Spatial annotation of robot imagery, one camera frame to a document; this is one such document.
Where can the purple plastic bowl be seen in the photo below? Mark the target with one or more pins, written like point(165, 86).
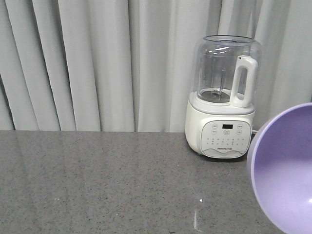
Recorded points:
point(279, 165)

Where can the grey pleated curtain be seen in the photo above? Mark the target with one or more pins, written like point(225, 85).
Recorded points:
point(125, 65)

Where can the white soy milk blender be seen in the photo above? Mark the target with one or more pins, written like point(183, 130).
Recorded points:
point(220, 107)

